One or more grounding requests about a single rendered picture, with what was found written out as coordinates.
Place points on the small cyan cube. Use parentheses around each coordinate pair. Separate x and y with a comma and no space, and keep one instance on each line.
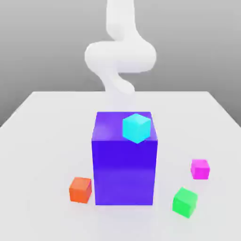
(136,128)

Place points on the small green cube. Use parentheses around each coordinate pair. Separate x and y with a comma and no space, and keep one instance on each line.
(184,203)

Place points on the large purple box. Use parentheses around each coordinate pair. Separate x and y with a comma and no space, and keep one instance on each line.
(123,169)

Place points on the small magenta cube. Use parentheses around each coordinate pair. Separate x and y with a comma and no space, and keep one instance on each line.
(200,169)

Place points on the small orange cube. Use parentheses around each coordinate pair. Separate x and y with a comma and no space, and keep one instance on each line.
(80,190)

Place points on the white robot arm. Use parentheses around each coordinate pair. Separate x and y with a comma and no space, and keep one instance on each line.
(120,56)

